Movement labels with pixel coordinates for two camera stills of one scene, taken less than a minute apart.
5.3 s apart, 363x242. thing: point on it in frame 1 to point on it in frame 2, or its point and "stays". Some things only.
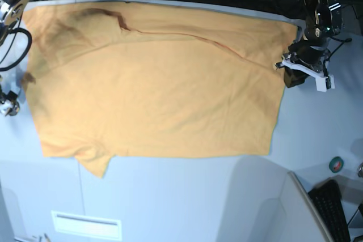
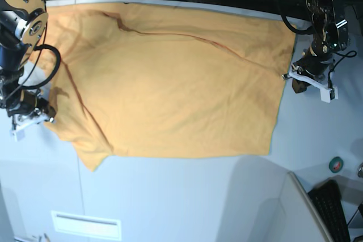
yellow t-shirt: [120, 79] stays
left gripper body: [12, 97] to [30, 102]
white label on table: [87, 225] stays
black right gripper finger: [292, 77] to [298, 86]
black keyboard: [326, 196] stays
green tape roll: [336, 164] stays
